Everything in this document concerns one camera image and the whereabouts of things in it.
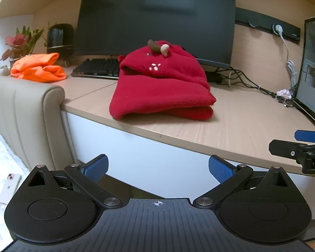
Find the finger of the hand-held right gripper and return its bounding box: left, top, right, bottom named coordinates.
left=294, top=130, right=315, bottom=143
left=268, top=139, right=315, bottom=159

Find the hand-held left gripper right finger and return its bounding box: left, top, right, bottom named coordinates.
left=193, top=154, right=292, bottom=209

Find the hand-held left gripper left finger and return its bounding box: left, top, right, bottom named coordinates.
left=28, top=154, right=124, bottom=207

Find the red fleece hoodie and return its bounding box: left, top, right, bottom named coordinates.
left=109, top=39, right=217, bottom=121

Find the white glass-sided computer case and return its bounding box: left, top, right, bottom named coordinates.
left=294, top=13, right=315, bottom=132

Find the white smartphone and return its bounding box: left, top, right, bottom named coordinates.
left=0, top=173, right=22, bottom=205

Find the black power adapter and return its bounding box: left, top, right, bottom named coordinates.
left=206, top=71, right=222, bottom=83

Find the white textured blanket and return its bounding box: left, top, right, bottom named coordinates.
left=0, top=115, right=29, bottom=252

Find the black keyboard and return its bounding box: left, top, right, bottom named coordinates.
left=70, top=58, right=121, bottom=80

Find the orange garment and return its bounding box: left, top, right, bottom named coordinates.
left=10, top=52, right=67, bottom=83

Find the black round speaker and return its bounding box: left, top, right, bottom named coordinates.
left=46, top=23, right=75, bottom=58

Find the green potted plant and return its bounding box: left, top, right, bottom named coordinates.
left=17, top=25, right=46, bottom=55

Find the red-leaved potted plant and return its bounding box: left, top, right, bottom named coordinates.
left=0, top=33, right=29, bottom=70

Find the black computer monitor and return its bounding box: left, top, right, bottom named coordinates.
left=74, top=0, right=237, bottom=70

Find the black cable bundle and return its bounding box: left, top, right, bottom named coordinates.
left=213, top=67, right=300, bottom=108

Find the white plug and cable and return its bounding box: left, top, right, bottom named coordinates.
left=274, top=24, right=299, bottom=95

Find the black wall socket rail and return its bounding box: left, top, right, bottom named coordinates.
left=235, top=7, right=302, bottom=45

